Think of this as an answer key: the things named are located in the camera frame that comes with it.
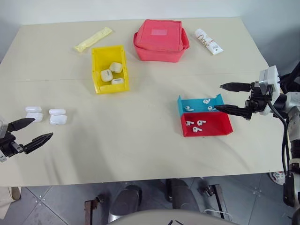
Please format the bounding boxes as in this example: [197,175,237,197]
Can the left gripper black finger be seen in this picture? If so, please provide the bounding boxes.
[7,117,36,133]
[23,132,54,155]

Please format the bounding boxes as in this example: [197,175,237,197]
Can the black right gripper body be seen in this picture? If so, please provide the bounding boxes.
[245,81,274,115]

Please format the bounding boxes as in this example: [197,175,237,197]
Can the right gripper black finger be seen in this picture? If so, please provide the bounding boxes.
[213,104,253,121]
[219,82,254,93]

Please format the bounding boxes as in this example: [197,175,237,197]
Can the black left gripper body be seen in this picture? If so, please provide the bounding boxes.
[0,130,25,158]

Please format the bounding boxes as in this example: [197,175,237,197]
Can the yellow plastic bin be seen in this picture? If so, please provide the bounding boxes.
[90,45,130,94]

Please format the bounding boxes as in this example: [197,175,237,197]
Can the red plastic tray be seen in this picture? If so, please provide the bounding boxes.
[180,112,234,137]

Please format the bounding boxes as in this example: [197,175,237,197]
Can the blue plastic tray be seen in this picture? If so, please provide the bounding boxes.
[177,93,225,115]

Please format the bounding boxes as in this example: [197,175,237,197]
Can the beige cloth bag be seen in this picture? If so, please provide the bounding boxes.
[0,186,22,225]

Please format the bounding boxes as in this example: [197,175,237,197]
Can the white Dove tube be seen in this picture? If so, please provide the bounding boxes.
[194,28,224,56]

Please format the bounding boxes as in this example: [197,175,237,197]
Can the red and white sneaker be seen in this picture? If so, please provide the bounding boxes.
[269,171,285,186]

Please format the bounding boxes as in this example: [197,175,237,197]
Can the pink fabric pouch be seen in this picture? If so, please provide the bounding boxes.
[133,19,190,63]

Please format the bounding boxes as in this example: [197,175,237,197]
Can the pale yellow sachet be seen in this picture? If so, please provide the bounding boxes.
[73,27,113,53]

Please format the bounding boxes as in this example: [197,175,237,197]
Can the silver robot torso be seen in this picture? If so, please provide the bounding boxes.
[112,208,242,225]

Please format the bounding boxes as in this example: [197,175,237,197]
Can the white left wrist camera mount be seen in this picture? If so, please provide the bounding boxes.
[0,119,9,163]

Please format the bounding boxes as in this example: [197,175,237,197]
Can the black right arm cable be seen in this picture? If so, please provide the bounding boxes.
[266,98,296,207]

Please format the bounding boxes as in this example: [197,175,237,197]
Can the brown metal bracket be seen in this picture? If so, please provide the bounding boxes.
[203,184,226,220]
[84,194,106,225]

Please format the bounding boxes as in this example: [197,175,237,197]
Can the white floor cable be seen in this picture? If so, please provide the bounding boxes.
[206,209,233,221]

